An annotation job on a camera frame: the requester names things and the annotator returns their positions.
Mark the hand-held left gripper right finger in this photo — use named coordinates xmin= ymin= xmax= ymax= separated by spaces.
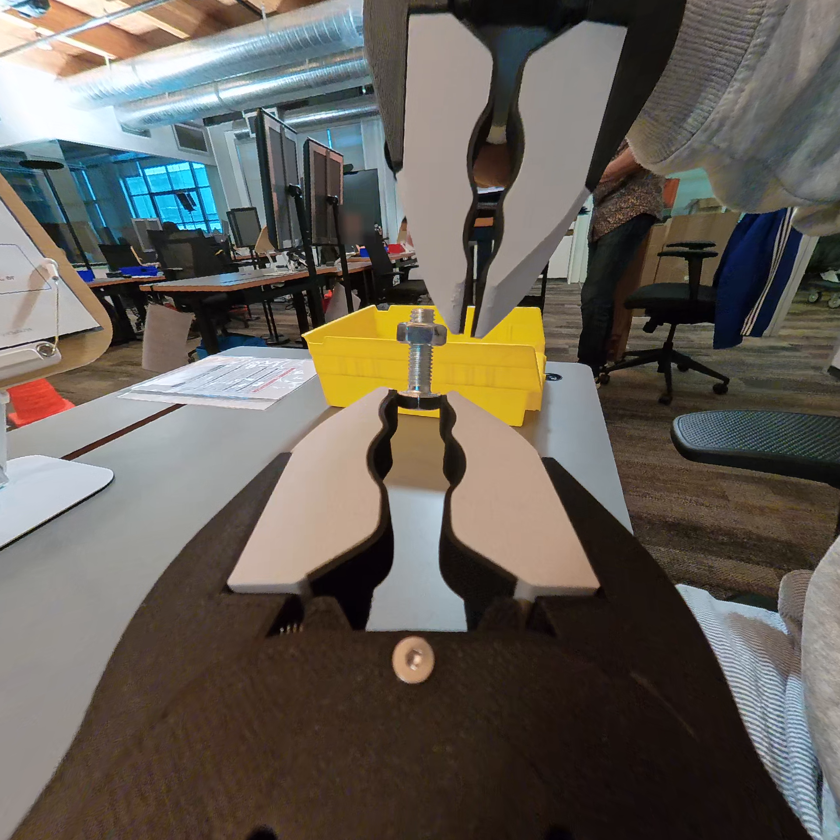
xmin=438 ymin=390 xmax=602 ymax=632

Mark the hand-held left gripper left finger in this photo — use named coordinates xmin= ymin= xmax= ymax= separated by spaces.
xmin=227 ymin=387 xmax=399 ymax=632

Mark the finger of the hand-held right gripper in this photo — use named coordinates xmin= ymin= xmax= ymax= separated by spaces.
xmin=397 ymin=12 xmax=500 ymax=334
xmin=472 ymin=25 xmax=630 ymax=340

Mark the yellow plastic bin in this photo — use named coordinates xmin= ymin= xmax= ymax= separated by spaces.
xmin=302 ymin=303 xmax=547 ymax=427

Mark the steel hex bolt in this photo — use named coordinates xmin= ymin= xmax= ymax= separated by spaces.
xmin=395 ymin=308 xmax=442 ymax=400

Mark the person's right forearm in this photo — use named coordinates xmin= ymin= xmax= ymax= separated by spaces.
xmin=623 ymin=0 xmax=840 ymax=238

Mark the grey desk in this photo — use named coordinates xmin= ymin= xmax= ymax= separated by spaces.
xmin=0 ymin=346 xmax=634 ymax=840

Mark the wood-edged office desk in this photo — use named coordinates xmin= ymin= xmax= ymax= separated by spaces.
xmin=150 ymin=259 xmax=421 ymax=355

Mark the person's right hand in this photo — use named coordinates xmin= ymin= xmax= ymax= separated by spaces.
xmin=472 ymin=140 xmax=514 ymax=189

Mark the black monitor on pole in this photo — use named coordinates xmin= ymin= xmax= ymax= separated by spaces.
xmin=255 ymin=107 xmax=304 ymax=253
xmin=302 ymin=136 xmax=345 ymax=247

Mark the laminated paper sheet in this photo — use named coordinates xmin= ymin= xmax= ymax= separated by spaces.
xmin=118 ymin=356 xmax=319 ymax=411

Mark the cardboard box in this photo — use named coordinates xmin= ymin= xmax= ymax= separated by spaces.
xmin=656 ymin=210 xmax=742 ymax=290

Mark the grey cardboard sheet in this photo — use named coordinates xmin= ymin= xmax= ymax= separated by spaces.
xmin=141 ymin=303 xmax=196 ymax=374

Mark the blue striped jacket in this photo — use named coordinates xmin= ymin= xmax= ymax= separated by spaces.
xmin=712 ymin=206 xmax=821 ymax=350

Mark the black mesh office chair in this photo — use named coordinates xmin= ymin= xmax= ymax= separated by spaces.
xmin=671 ymin=410 xmax=840 ymax=519

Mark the paned window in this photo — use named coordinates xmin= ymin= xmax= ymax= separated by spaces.
xmin=118 ymin=161 xmax=217 ymax=227

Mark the person's striped shirt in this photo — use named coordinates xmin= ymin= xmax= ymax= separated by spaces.
xmin=676 ymin=584 xmax=821 ymax=840

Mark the orange traffic cone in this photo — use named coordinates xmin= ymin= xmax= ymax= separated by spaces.
xmin=7 ymin=381 xmax=76 ymax=429

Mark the black wheeled cart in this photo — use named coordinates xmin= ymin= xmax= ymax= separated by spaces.
xmin=804 ymin=249 xmax=840 ymax=304

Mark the black floor lamp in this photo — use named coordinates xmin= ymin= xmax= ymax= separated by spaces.
xmin=18 ymin=157 xmax=93 ymax=273

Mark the wooden instruction board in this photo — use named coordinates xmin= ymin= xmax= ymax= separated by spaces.
xmin=0 ymin=174 xmax=114 ymax=388

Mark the silver ventilation duct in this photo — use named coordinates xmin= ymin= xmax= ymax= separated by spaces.
xmin=118 ymin=72 xmax=382 ymax=132
xmin=66 ymin=7 xmax=368 ymax=109

